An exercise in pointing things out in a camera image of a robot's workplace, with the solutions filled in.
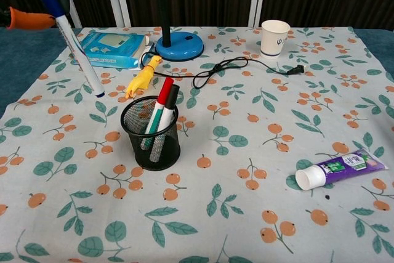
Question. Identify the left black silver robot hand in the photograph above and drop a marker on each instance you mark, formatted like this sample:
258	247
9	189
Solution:
30	19

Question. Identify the blue cap whiteboard marker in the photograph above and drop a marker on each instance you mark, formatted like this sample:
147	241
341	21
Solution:
77	50

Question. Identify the red cap marker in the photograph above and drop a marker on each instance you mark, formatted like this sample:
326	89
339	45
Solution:
160	106

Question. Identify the black cap marker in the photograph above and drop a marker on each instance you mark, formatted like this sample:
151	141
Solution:
167	112

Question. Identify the black mesh pen holder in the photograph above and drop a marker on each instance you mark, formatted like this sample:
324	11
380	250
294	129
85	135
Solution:
154	152

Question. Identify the blue kitchen scale box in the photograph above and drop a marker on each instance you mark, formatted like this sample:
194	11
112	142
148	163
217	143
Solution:
110	49

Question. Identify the yellow rubber chicken toy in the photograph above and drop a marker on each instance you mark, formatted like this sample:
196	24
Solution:
143	78

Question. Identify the blue desk lamp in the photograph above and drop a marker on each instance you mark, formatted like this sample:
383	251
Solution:
180	46

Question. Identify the floral print tablecloth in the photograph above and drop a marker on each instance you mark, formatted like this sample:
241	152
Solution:
215	167

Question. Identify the white paper cup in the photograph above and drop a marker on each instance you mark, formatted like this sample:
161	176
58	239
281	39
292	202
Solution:
274	41

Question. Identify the purple toothpaste tube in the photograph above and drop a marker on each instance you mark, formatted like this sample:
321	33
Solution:
341	167

